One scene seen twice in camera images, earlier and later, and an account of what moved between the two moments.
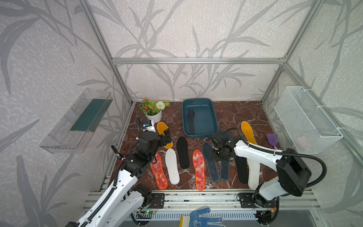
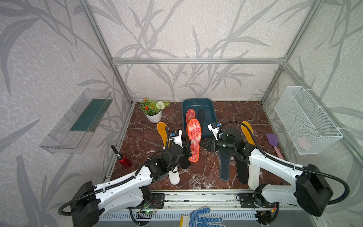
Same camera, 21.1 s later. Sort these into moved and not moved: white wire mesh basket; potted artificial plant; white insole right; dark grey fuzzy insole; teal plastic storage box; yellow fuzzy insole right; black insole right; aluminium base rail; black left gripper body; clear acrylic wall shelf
Moved: dark grey fuzzy insole; black left gripper body
Not moved: black insole right; clear acrylic wall shelf; aluminium base rail; yellow fuzzy insole right; white insole right; potted artificial plant; white wire mesh basket; teal plastic storage box
